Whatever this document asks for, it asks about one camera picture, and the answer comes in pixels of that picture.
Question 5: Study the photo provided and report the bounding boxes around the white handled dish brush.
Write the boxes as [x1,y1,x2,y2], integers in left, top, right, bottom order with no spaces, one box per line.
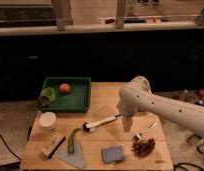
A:
[82,114,121,132]

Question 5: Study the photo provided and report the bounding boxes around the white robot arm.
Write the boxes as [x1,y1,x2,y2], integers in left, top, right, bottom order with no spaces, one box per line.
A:
[117,76,204,138]

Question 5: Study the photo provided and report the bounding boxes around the white paper cup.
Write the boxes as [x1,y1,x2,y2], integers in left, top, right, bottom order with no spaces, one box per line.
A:
[39,112,57,130]

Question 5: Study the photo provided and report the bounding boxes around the small green cup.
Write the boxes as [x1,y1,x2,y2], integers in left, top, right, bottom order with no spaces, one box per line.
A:
[41,87,56,102]

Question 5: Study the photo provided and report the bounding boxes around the metal spoon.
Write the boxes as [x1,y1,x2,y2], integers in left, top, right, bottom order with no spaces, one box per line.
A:
[133,122,157,141]

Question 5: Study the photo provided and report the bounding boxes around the brown dried grape bunch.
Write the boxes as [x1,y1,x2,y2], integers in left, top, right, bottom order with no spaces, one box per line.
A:
[132,138,155,157]

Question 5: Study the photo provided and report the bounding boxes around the blue sponge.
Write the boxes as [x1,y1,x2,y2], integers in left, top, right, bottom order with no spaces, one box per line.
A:
[101,146,124,163]

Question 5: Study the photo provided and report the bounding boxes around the green plastic tray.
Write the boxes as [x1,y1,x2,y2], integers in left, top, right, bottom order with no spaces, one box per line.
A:
[37,77,91,112]

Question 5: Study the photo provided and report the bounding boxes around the green chili pepper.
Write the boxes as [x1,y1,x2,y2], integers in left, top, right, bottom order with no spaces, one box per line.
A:
[67,128,81,154]

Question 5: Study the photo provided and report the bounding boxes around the grey cloth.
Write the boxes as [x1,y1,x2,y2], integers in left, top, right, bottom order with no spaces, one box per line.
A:
[59,141,86,169]

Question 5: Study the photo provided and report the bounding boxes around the orange fruit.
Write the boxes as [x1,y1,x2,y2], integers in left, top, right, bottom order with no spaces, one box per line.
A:
[59,83,71,94]

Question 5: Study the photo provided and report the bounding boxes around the spice bottles rack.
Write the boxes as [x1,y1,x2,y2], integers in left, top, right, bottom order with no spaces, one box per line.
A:
[174,88,204,155]

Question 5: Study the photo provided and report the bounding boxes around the wooden block eraser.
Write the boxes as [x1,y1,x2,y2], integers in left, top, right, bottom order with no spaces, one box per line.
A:
[41,133,66,158]

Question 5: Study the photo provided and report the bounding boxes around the black cable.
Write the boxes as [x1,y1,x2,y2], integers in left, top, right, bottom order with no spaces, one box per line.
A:
[0,127,21,162]

